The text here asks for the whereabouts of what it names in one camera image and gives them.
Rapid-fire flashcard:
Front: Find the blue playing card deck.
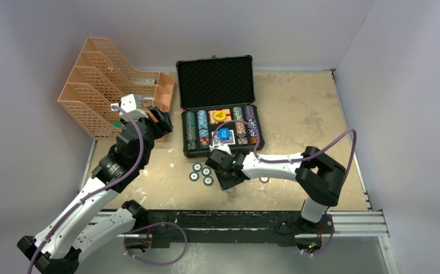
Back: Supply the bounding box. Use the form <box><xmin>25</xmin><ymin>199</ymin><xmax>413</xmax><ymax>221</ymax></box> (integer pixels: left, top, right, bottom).
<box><xmin>211</xmin><ymin>128</ymin><xmax>236</xmax><ymax>145</ymax></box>

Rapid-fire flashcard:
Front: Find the blue round dealer button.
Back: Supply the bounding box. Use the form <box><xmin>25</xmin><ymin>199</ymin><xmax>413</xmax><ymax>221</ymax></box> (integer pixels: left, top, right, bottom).
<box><xmin>217</xmin><ymin>128</ymin><xmax>231</xmax><ymax>140</ymax></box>

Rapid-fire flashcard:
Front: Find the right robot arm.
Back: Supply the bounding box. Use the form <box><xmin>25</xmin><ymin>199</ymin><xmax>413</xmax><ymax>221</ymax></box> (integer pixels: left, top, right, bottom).
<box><xmin>205</xmin><ymin>146</ymin><xmax>348</xmax><ymax>232</ymax></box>

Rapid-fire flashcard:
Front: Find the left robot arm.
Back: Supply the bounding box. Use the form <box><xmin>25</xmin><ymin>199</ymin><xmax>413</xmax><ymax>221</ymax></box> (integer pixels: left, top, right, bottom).
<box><xmin>17</xmin><ymin>103</ymin><xmax>173</xmax><ymax>273</ymax></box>

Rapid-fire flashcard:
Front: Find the green fifty chip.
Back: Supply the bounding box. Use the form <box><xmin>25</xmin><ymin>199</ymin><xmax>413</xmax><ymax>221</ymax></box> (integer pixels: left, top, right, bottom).
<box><xmin>189</xmin><ymin>172</ymin><xmax>200</xmax><ymax>182</ymax></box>
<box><xmin>203</xmin><ymin>176</ymin><xmax>214</xmax><ymax>186</ymax></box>
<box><xmin>201</xmin><ymin>167</ymin><xmax>212</xmax><ymax>177</ymax></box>
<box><xmin>192</xmin><ymin>163</ymin><xmax>203</xmax><ymax>172</ymax></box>

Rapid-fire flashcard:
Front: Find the grey box with barcode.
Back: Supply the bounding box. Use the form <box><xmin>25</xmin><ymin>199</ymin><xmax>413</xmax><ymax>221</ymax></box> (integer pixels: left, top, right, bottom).
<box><xmin>131</xmin><ymin>77</ymin><xmax>157</xmax><ymax>85</ymax></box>

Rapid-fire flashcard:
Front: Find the orange card deck in case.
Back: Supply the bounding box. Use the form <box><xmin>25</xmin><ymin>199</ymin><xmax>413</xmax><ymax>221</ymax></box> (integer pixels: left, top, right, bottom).
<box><xmin>208</xmin><ymin>108</ymin><xmax>232</xmax><ymax>124</ymax></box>

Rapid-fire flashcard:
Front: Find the yellow big blind button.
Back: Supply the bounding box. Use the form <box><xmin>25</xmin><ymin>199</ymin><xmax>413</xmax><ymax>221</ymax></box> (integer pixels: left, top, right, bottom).
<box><xmin>211</xmin><ymin>110</ymin><xmax>226</xmax><ymax>124</ymax></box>

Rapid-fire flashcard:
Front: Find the black poker chip case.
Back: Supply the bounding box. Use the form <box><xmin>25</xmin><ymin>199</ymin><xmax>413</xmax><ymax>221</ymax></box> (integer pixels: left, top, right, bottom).
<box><xmin>176</xmin><ymin>55</ymin><xmax>265</xmax><ymax>158</ymax></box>

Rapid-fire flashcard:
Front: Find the orange plastic file organizer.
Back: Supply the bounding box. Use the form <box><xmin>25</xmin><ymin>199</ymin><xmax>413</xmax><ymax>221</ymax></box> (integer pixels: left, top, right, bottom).
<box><xmin>58</xmin><ymin>37</ymin><xmax>175</xmax><ymax>140</ymax></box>

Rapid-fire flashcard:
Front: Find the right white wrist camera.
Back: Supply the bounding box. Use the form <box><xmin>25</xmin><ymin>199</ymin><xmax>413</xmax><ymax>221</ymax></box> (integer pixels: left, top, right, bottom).
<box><xmin>209</xmin><ymin>144</ymin><xmax>232</xmax><ymax>155</ymax></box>

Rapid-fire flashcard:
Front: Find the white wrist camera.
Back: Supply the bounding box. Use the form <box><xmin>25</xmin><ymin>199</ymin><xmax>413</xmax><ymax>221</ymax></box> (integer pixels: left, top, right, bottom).
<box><xmin>209</xmin><ymin>144</ymin><xmax>232</xmax><ymax>155</ymax></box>
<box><xmin>111</xmin><ymin>94</ymin><xmax>148</xmax><ymax>122</ymax></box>

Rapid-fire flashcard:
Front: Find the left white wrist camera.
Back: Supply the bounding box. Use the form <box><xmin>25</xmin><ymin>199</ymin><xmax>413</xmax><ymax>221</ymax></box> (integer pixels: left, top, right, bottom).
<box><xmin>111</xmin><ymin>94</ymin><xmax>148</xmax><ymax>122</ymax></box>

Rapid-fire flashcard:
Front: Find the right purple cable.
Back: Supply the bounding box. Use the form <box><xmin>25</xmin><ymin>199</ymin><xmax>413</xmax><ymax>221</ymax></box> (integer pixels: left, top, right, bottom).
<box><xmin>209</xmin><ymin>120</ymin><xmax>357</xmax><ymax>182</ymax></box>

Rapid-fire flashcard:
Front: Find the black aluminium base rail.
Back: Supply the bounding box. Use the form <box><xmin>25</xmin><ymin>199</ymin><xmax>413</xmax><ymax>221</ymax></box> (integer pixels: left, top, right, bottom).
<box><xmin>116</xmin><ymin>209</ymin><xmax>388</xmax><ymax>252</ymax></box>

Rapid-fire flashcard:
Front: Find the purple loop base cable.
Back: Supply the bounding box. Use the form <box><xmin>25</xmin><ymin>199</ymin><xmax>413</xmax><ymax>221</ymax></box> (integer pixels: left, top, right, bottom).
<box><xmin>123</xmin><ymin>221</ymin><xmax>188</xmax><ymax>266</ymax></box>

